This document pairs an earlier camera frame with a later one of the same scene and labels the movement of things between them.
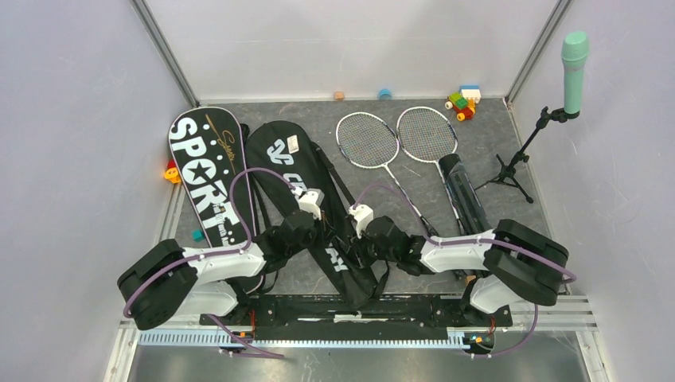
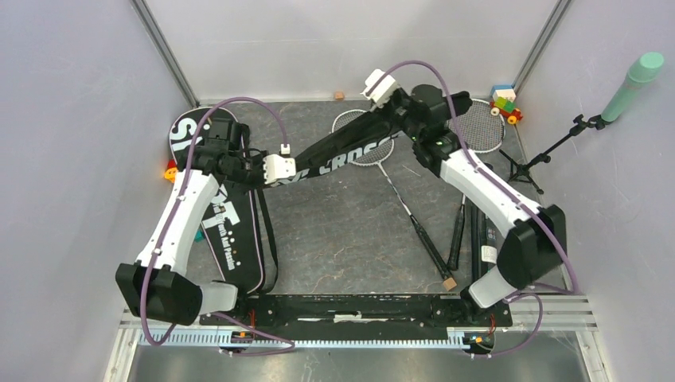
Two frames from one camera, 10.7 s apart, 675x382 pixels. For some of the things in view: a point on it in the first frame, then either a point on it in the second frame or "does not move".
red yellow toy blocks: [172, 172] does not move
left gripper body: [311, 237] → [248, 172]
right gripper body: [367, 251] → [395, 112]
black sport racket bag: [211, 150] does not move
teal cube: [197, 235] does not move
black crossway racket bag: [294, 185] → [399, 116]
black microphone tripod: [506, 174] → [518, 170]
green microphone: [575, 52] → [644, 71]
